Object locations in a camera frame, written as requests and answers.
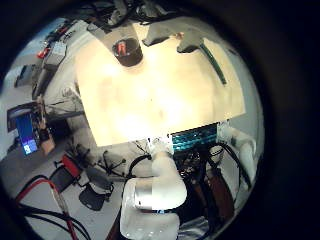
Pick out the red cable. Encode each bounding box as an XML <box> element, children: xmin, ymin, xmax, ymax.
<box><xmin>14</xmin><ymin>177</ymin><xmax>80</xmax><ymax>240</ymax></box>

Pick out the dark glass vase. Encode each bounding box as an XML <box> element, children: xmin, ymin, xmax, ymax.
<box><xmin>111</xmin><ymin>37</ymin><xmax>145</xmax><ymax>68</ymax></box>

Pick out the teal panel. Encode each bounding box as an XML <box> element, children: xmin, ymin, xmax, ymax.
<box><xmin>170</xmin><ymin>122</ymin><xmax>220</xmax><ymax>153</ymax></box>

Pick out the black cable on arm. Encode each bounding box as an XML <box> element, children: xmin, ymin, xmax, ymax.
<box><xmin>218</xmin><ymin>142</ymin><xmax>253</xmax><ymax>190</ymax></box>

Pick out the grey equipment box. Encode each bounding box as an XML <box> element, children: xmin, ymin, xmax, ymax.
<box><xmin>42</xmin><ymin>40</ymin><xmax>68</xmax><ymax>68</ymax></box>

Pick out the bouquet with orange flower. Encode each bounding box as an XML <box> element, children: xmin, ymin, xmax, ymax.
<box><xmin>174</xmin><ymin>31</ymin><xmax>229</xmax><ymax>86</ymax></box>

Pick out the monitor with blue screen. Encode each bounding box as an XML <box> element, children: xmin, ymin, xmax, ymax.
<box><xmin>6</xmin><ymin>104</ymin><xmax>42</xmax><ymax>157</ymax></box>

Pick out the black bag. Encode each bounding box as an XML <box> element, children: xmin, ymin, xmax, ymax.
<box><xmin>78</xmin><ymin>182</ymin><xmax>115</xmax><ymax>212</ymax></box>

